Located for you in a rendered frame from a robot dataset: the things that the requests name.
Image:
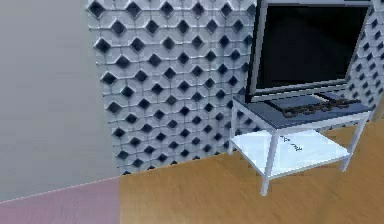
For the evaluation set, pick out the white television stand table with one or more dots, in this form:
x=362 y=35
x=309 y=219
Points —
x=266 y=146

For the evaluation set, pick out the silver framed television set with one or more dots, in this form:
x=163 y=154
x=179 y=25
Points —
x=310 y=46

